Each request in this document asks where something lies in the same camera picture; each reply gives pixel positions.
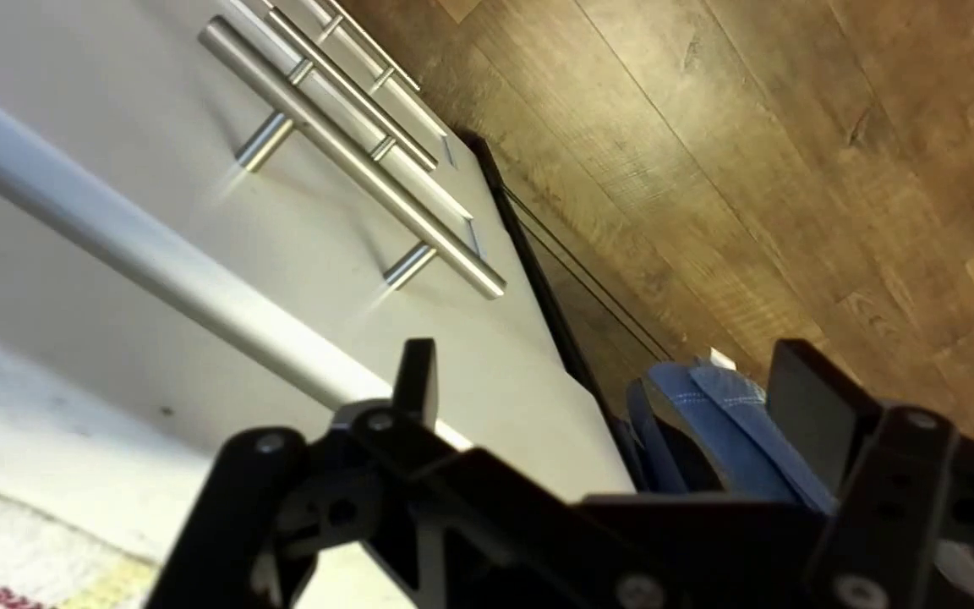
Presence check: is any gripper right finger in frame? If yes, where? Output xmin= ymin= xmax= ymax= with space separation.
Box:
xmin=766 ymin=338 xmax=974 ymax=609

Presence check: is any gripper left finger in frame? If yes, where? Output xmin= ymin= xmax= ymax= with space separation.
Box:
xmin=145 ymin=338 xmax=665 ymax=609

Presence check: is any white drawer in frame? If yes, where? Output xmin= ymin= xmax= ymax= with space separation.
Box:
xmin=0 ymin=0 xmax=636 ymax=500
xmin=221 ymin=0 xmax=485 ymax=259
xmin=0 ymin=72 xmax=475 ymax=609

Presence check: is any white drawer cabinet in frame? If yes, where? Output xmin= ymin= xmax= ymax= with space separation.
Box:
xmin=0 ymin=0 xmax=648 ymax=609

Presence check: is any blue fabric bag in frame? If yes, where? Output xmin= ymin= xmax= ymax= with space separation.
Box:
xmin=622 ymin=357 xmax=839 ymax=515

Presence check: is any white cloth with red stripe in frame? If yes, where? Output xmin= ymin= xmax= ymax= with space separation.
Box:
xmin=0 ymin=465 xmax=162 ymax=609

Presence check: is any silver bar drawer handle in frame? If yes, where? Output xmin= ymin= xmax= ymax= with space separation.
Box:
xmin=0 ymin=72 xmax=475 ymax=449
xmin=305 ymin=0 xmax=422 ymax=94
xmin=198 ymin=15 xmax=507 ymax=301
xmin=263 ymin=7 xmax=440 ymax=173

